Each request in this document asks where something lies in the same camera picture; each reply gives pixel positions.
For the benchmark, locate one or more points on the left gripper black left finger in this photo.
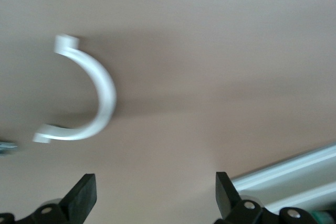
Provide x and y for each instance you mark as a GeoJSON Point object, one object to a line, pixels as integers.
{"type": "Point", "coordinates": [81, 200]}

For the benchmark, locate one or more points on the small silver metal switch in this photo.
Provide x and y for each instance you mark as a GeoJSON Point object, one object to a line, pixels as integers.
{"type": "Point", "coordinates": [6, 146]}

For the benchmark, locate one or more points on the white plastic drawer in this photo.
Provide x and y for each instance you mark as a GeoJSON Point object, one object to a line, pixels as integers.
{"type": "Point", "coordinates": [309, 195]}
{"type": "Point", "coordinates": [288, 175]}

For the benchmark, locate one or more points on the white curved plastic clip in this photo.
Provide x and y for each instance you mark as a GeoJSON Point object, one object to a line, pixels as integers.
{"type": "Point", "coordinates": [107, 90]}

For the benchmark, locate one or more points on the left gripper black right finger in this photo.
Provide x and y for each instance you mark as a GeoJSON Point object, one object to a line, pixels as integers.
{"type": "Point", "coordinates": [225, 197]}

